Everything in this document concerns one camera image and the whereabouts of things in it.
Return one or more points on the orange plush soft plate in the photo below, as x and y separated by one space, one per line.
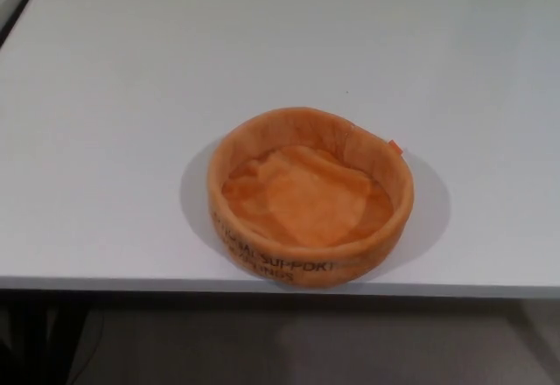
306 210

